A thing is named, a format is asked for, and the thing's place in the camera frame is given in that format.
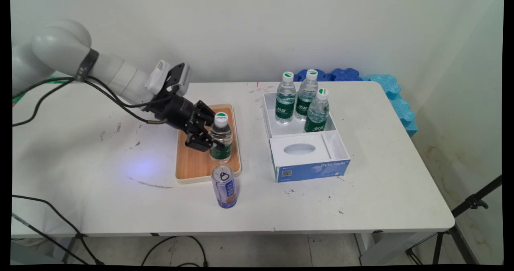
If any green label water bottle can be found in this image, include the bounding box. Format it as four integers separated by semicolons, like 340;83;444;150
304;88;331;133
208;112;234;164
295;69;319;122
275;71;297;125

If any white table leg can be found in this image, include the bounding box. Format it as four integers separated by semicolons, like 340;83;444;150
355;232;436;266

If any grey table leg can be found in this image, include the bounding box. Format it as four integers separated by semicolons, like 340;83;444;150
61;234;82;265

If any wooden tray with cream rim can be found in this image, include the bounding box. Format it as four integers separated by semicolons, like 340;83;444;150
175;104;243;184

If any green foam mat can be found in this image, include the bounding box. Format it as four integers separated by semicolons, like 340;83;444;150
12;75;76;104

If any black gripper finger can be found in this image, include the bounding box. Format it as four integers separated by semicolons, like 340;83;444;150
195;100;218;126
184;127;226;151

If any blue silver drink can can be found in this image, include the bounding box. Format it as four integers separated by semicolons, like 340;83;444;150
211;165;240;209

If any white blue cardboard box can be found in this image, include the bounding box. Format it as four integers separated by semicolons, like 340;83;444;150
262;91;352;183

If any looped black floor cable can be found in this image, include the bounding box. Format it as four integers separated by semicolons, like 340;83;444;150
141;235;209;267

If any black tripod stand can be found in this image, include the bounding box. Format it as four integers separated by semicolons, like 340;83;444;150
405;175;503;265

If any light blue foam mat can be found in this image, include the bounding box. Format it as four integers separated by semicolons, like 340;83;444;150
363;74;418;138

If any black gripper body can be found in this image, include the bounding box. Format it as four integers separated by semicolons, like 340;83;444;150
144;94;203;132

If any long black floor cable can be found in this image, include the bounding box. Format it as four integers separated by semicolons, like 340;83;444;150
12;194;106;266

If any black strap on arm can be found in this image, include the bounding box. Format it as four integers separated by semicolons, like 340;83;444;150
75;49;100;82

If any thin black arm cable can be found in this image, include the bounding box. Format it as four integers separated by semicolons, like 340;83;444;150
12;77;171;127

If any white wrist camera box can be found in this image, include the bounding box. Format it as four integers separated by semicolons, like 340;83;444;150
145;60;193;98

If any dark blue foam mat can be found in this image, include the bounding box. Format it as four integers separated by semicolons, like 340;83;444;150
294;69;335;82
332;67;364;82

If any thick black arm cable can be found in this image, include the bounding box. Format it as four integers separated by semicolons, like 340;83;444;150
12;76;168;125

